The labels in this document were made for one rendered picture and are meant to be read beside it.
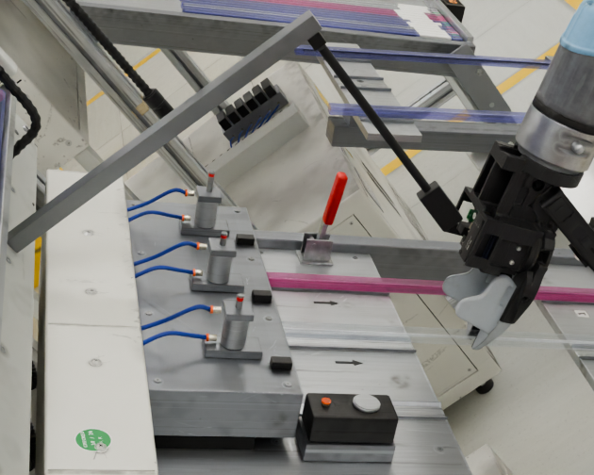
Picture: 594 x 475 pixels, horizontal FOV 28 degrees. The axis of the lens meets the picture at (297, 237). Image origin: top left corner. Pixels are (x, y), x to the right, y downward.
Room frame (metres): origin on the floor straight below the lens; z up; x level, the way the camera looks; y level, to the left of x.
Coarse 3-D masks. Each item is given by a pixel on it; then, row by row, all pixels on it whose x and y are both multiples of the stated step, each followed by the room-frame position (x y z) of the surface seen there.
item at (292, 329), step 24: (288, 336) 0.98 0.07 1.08; (312, 336) 0.97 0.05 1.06; (336, 336) 0.97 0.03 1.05; (360, 336) 0.97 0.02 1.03; (384, 336) 0.96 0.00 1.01; (408, 336) 0.96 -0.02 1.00; (432, 336) 0.96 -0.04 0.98; (456, 336) 0.95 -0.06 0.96; (504, 336) 0.95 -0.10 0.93; (528, 336) 0.95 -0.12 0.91; (552, 336) 0.94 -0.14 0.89; (576, 336) 0.94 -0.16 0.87
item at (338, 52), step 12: (300, 48) 1.55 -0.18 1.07; (312, 48) 1.54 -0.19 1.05; (336, 48) 1.55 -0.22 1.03; (348, 48) 1.55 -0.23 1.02; (360, 48) 1.55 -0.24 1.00; (408, 60) 1.53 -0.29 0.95; (420, 60) 1.53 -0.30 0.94; (432, 60) 1.52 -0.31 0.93; (444, 60) 1.52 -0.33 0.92; (456, 60) 1.52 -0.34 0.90; (468, 60) 1.52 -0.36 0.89; (480, 60) 1.51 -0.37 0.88; (492, 60) 1.51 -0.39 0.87; (504, 60) 1.51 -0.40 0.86; (516, 60) 1.51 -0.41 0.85; (528, 60) 1.51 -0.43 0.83; (540, 60) 1.51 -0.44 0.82
